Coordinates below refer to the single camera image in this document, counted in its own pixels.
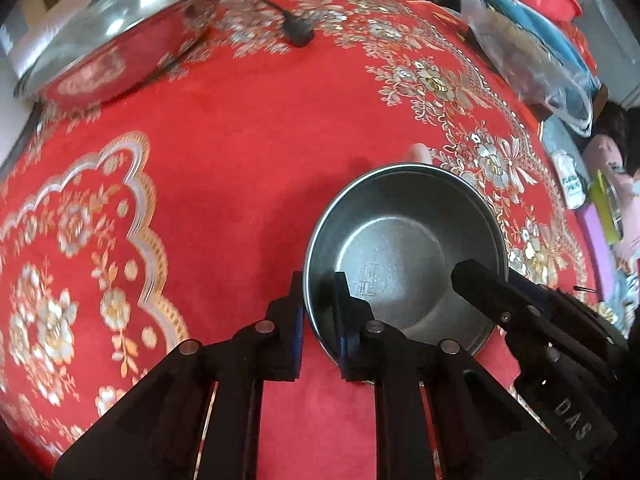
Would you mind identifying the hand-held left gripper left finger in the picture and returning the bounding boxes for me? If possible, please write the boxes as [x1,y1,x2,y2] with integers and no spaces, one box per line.
[52,271,306,480]

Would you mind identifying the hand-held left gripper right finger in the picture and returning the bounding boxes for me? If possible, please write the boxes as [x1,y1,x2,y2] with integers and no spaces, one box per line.
[331,271,586,480]

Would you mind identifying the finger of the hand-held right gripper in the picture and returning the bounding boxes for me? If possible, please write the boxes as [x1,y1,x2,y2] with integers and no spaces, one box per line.
[507,267,601,326]
[450,259,547,332]

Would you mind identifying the metal bowl with pink handle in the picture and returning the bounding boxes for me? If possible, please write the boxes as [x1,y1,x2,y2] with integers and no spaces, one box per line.
[304,144,511,386]

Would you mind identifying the yellow green plastic object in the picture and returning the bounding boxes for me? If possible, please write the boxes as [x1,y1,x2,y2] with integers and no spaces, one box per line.
[587,170,623,243]

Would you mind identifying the white packet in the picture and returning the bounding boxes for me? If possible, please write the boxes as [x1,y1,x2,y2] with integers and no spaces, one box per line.
[550,150,587,211]

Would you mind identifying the red floral tablecloth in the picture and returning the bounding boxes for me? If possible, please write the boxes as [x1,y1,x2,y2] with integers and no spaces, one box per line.
[0,0,601,480]

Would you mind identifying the clear plastic bag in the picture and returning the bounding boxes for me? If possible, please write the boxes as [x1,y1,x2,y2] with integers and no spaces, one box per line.
[460,0,596,136]

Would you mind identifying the stainless steel pot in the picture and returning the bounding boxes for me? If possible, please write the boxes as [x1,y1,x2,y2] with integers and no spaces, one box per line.
[12,0,266,111]

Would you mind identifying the glass pot lid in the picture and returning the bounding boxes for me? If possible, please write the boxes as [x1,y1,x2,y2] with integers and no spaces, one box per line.
[2,0,236,81]

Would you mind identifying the black power cord with plug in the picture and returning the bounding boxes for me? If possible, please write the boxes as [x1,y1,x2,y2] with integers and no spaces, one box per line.
[135,0,316,91]

